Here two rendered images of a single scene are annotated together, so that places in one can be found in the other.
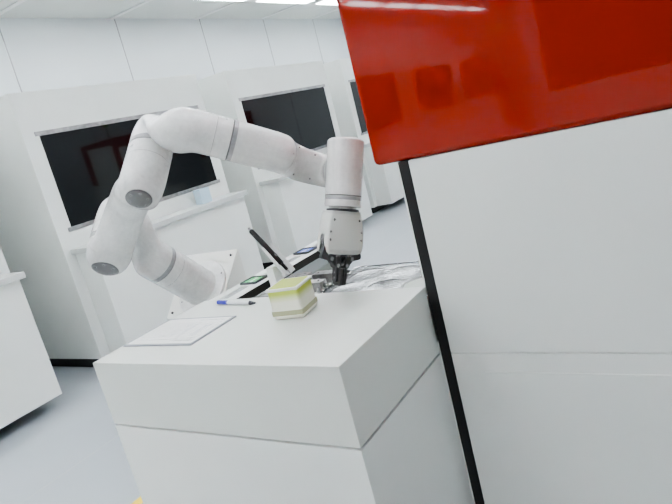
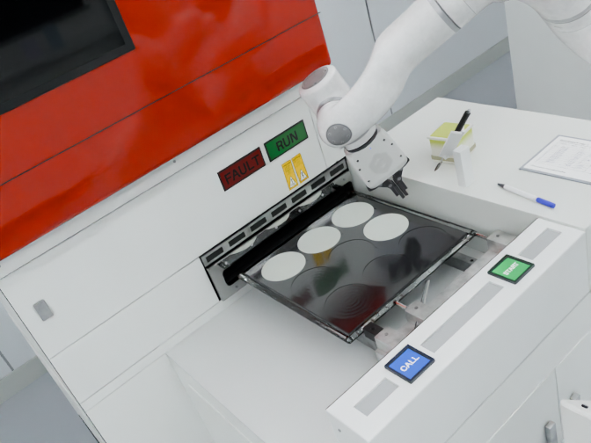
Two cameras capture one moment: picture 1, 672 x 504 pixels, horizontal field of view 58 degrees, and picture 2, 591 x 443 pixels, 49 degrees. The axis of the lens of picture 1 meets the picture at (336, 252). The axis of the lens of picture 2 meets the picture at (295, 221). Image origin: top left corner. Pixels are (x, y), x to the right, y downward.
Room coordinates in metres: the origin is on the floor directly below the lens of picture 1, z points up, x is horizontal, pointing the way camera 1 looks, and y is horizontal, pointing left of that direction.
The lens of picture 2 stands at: (2.51, 0.33, 1.70)
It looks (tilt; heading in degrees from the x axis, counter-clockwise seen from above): 31 degrees down; 207
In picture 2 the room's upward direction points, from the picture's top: 19 degrees counter-clockwise
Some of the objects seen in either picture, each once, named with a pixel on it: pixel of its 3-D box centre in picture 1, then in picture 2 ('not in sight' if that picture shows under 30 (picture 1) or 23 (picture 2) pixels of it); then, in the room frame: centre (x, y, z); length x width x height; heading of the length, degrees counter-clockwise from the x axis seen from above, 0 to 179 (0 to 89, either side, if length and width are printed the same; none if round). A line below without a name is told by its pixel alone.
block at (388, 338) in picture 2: (326, 276); (397, 345); (1.73, 0.04, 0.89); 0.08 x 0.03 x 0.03; 56
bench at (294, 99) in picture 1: (282, 161); not in sight; (6.95, 0.33, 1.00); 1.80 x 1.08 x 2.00; 146
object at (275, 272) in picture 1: (280, 272); (455, 154); (1.32, 0.13, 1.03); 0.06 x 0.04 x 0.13; 56
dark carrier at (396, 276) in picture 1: (384, 287); (351, 254); (1.46, -0.10, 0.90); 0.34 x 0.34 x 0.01; 56
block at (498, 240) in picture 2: not in sight; (509, 244); (1.46, 0.23, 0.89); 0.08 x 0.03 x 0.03; 56
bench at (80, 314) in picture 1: (132, 210); not in sight; (5.13, 1.57, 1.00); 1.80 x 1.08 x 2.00; 146
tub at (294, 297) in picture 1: (292, 297); (452, 143); (1.21, 0.11, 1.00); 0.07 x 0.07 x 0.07; 64
